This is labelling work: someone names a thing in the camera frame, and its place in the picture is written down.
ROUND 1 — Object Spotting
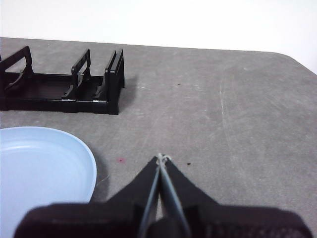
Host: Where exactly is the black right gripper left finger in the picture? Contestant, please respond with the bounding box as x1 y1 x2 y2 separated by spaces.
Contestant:
13 153 160 238

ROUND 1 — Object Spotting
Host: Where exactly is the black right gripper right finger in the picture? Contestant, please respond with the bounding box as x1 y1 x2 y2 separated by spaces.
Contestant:
160 153 314 238

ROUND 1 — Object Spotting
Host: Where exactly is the blue round plate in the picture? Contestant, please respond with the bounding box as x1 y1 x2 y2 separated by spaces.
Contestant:
0 126 98 238

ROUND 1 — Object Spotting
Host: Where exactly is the black plastic plate rack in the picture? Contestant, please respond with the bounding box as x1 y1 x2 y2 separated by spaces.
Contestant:
0 45 126 116

